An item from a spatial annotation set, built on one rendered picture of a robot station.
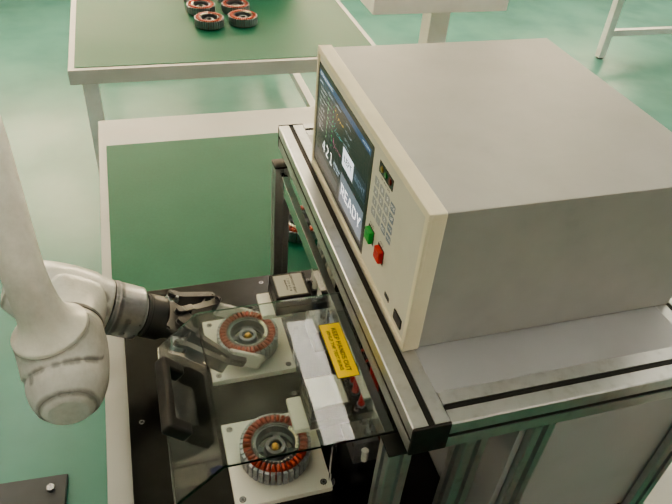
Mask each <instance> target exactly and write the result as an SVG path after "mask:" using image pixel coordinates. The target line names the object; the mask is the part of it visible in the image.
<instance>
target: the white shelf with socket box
mask: <svg viewBox="0 0 672 504"><path fill-rule="evenodd" d="M360 1H361V2H362V3H363V4H364V5H365V7H366V8H367V9H368V10H369V11H370V12H371V13H372V14H373V15H388V14H421V13H423V15H422V21H421V28H420V34H419V41H418V44H420V43H443V42H445V41H446V36H447V30H448V25H449V19H450V14H451V13H454V12H487V11H506V10H507V6H508V2H509V0H360Z"/></svg>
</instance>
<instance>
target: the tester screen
mask: <svg viewBox="0 0 672 504"><path fill-rule="evenodd" d="M322 137H324V139H325V141H326V143H327V145H328V147H329V149H330V151H331V152H332V154H333V164H332V168H331V166H330V164H329V162H328V160H327V159H326V157H325V155H324V153H323V151H322ZM316 145H318V147H319V149H320V151H321V153H322V155H323V157H324V159H325V161H326V163H327V165H328V167H329V169H330V171H331V173H332V175H333V177H334V179H335V181H336V183H337V193H336V191H335V189H334V187H333V185H332V183H331V181H330V179H329V177H328V175H327V173H326V171H325V169H324V167H323V165H322V163H321V161H320V159H319V157H318V155H317V153H316V148H315V156H316V158H317V160H318V162H319V164H320V166H321V168H322V170H323V173H324V175H325V177H326V179H327V181H328V183H329V185H330V187H331V189H332V191H333V193H334V195H335V197H336V199H337V201H338V203H339V205H340V207H341V209H342V211H343V213H344V215H345V217H346V219H347V221H348V223H349V225H350V227H351V229H352V231H353V233H354V235H355V237H356V239H357V241H358V244H359V246H360V242H359V240H358V238H357V236H356V234H355V232H354V230H353V228H352V226H351V224H350V222H349V220H348V218H347V216H346V214H345V212H344V210H343V208H342V206H341V204H340V202H339V200H338V197H339V186H340V175H341V172H342V174H343V176H344V178H345V179H346V181H347V183H348V185H349V187H350V189H351V191H352V193H353V195H354V196H355V198H356V200H357V202H358V204H359V206H360V208H361V210H362V211H363V217H364V209H365V200H366V192H367V184H368V176H369V168H370V160H371V152H372V149H371V148H370V146H369V145H368V143H367V141H366V140H365V138H364V137H363V135H362V133H361V132H360V130H359V129H358V127H357V125H356V124H355V122H354V121H353V119H352V117H351V116H350V114H349V113H348V111H347V109H346V108H345V106H344V105H343V103H342V101H341V100H340V98H339V97H338V95H337V93H336V92H335V90H334V88H333V87H332V85H331V84H330V82H329V80H328V79H327V77H326V76H325V74H324V72H323V71H322V69H321V68H320V82H319V98H318V115H317V131H316ZM343 146H344V148H345V149H346V151H347V153H348V155H349V157H350V158H351V160H352V162H353V164H354V165H355V167H356V169H357V171H358V172H359V174H360V176H361V178H362V180H363V181H364V183H365V185H366V192H365V200H364V204H363V202H362V201H361V199H360V197H359V195H358V193H357V191H356V190H355V188H354V186H353V184H352V182H351V180H350V178H349V177H348V175H347V173H346V171H345V169H344V167H343V165H342V155H343Z"/></svg>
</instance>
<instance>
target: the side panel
mask: <svg viewBox="0 0 672 504"><path fill-rule="evenodd" d="M671 462H672V398H667V399H663V400H658V401H653V402H649V403H644V404H640V405H635V406H631V407H626V408H622V409H617V410H612V411H608V412H603V413H599V414H594V415H590V416H585V417H580V418H576V419H571V420H567V421H562V422H558V423H553V424H549V425H544V426H539V427H535V428H530V429H527V430H526V432H525V434H524V437H523V439H522V441H521V444H520V446H519V448H518V451H517V453H516V455H515V458H514V460H513V462H512V465H511V467H510V469H509V472H508V474H507V476H506V479H505V481H504V483H503V486H502V488H501V490H500V493H499V495H498V497H497V500H496V502H495V504H643V502H644V501H645V499H646V498H647V497H648V495H649V494H650V492H651V491H652V489H653V488H654V487H655V485H656V484H657V482H658V481H659V479H660V478H661V477H662V475H663V474H664V472H665V471H666V469H667V468H668V467H669V465H670V464H671Z"/></svg>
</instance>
